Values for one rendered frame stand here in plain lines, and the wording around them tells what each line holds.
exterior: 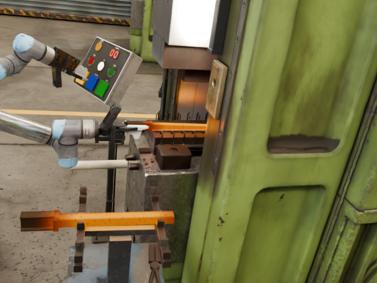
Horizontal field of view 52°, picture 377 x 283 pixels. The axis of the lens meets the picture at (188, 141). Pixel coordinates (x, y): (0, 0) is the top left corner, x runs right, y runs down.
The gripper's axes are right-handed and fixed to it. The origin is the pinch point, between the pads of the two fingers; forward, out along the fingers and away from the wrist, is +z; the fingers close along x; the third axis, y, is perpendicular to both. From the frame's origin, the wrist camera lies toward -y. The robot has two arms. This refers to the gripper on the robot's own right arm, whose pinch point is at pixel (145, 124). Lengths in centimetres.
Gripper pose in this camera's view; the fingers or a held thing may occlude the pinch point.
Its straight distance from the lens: 156.6
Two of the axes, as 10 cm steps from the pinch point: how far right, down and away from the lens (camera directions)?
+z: 9.5, -0.1, 3.1
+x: 2.8, 4.5, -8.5
